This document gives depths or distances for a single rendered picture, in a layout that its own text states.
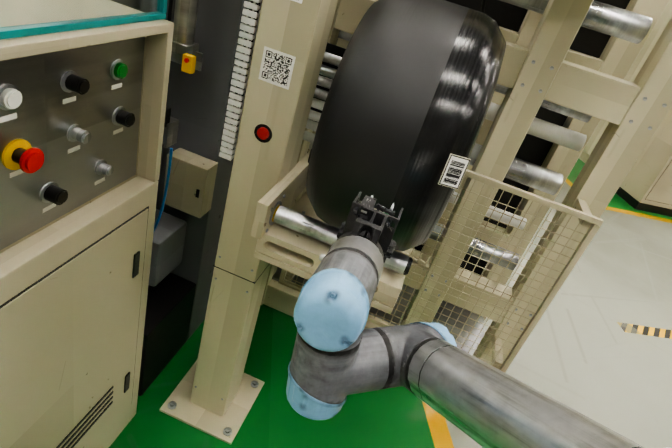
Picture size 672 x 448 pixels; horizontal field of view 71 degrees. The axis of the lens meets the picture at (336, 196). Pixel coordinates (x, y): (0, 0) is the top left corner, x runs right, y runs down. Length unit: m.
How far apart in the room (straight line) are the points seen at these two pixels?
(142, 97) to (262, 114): 0.26
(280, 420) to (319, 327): 1.36
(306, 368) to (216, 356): 1.06
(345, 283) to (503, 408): 0.19
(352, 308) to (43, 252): 0.64
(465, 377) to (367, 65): 0.55
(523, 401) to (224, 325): 1.13
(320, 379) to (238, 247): 0.79
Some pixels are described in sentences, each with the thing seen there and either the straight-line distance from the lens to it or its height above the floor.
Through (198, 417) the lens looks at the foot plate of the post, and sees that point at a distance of 1.81.
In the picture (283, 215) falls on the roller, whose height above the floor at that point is 0.91.
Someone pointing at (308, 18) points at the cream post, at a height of 1.34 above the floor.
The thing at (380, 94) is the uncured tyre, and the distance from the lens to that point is 0.85.
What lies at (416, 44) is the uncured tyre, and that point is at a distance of 0.89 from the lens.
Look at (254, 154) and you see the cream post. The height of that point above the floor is 1.00.
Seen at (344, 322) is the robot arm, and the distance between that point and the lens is 0.49.
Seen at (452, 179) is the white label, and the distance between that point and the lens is 0.87.
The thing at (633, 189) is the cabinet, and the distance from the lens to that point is 5.45.
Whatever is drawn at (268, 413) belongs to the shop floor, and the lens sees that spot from 1.86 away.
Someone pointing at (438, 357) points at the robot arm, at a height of 1.13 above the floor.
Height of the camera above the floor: 1.51
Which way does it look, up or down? 28 degrees down
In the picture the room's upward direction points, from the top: 17 degrees clockwise
